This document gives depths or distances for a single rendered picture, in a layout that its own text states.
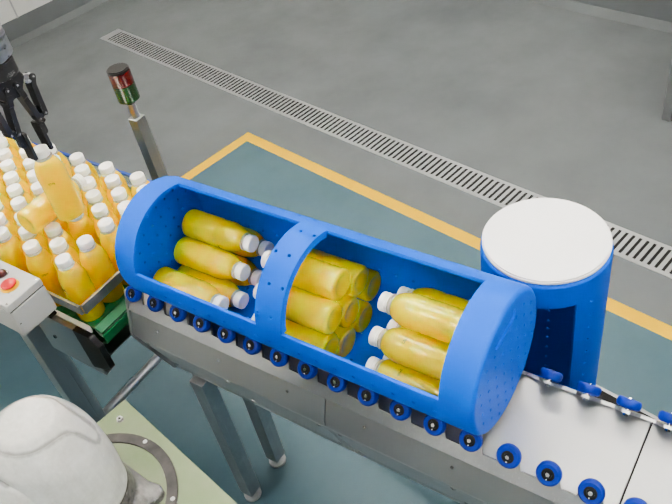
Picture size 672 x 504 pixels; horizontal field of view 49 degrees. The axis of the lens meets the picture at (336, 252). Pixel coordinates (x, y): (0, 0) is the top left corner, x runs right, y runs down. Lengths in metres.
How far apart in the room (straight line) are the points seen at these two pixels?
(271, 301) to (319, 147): 2.51
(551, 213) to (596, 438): 0.53
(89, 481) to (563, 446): 0.84
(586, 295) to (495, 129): 2.29
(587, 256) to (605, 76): 2.68
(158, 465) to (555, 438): 0.73
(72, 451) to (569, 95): 3.37
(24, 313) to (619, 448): 1.29
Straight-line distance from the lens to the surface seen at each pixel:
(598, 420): 1.53
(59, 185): 1.85
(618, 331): 2.91
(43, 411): 1.22
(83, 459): 1.22
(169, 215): 1.80
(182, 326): 1.81
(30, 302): 1.84
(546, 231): 1.71
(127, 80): 2.20
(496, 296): 1.30
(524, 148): 3.73
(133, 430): 1.48
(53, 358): 2.06
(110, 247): 1.93
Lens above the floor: 2.18
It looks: 42 degrees down
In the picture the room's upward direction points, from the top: 12 degrees counter-clockwise
